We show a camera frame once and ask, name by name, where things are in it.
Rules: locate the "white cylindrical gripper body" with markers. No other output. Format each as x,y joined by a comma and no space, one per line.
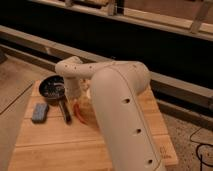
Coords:
72,88

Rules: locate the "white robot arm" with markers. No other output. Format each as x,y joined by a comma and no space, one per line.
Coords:
114,90

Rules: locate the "blue sponge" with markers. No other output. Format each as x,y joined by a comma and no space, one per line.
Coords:
40,113

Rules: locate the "black frying pan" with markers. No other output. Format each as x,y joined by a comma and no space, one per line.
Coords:
52,89

